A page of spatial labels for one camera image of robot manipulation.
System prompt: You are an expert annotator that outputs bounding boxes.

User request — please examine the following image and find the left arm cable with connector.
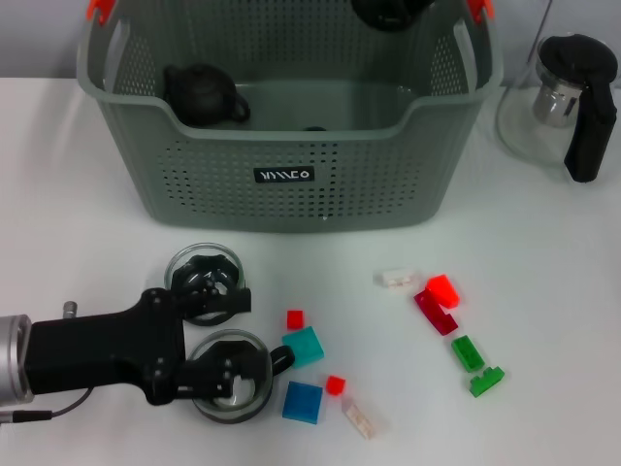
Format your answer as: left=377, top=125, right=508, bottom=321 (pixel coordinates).
left=0, top=387, right=93, bottom=424

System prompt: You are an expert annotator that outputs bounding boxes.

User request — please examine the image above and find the orange bin handle clip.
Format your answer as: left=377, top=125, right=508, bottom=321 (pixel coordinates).
left=85, top=0, right=116, bottom=24
left=466, top=0, right=495, bottom=24

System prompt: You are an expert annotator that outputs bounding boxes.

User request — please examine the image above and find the dark red translucent brick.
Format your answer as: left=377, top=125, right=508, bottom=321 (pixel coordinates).
left=413, top=289, right=460, bottom=336

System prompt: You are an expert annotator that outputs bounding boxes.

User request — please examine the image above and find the teal square brick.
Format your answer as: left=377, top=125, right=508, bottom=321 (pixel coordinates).
left=281, top=325, right=325, bottom=370

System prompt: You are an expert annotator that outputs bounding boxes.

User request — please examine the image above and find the green stepped brick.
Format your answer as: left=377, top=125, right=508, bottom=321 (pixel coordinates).
left=468, top=366, right=506, bottom=399

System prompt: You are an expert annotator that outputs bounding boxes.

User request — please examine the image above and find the green rectangular brick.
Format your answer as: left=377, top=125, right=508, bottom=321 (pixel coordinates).
left=450, top=334, right=488, bottom=374

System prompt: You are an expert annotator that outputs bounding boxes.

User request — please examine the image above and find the grey-green perforated storage bin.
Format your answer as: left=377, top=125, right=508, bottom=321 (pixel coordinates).
left=76, top=0, right=504, bottom=233

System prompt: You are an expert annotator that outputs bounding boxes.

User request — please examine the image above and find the glass pitcher with black handle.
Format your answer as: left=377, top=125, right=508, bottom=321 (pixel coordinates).
left=495, top=32, right=620, bottom=183

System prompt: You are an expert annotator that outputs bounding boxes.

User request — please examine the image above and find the blue four-stud brick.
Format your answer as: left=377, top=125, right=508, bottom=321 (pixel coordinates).
left=281, top=381, right=324, bottom=426

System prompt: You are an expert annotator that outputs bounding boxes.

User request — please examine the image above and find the bright red brick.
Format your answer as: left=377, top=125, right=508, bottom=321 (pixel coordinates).
left=425, top=274, right=461, bottom=310

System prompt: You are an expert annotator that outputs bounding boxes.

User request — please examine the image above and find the dark clay teapot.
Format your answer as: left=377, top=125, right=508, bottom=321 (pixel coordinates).
left=162, top=61, right=252, bottom=128

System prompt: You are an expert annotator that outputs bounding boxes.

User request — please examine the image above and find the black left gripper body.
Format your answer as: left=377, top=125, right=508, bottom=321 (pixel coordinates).
left=22, top=287, right=190, bottom=408

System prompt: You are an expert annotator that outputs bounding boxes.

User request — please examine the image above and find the small white brick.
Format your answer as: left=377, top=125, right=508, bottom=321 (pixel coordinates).
left=373, top=266, right=421, bottom=295

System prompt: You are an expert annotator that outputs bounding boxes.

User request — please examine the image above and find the long clear white brick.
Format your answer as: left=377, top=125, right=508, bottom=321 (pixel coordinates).
left=342, top=397, right=390, bottom=441

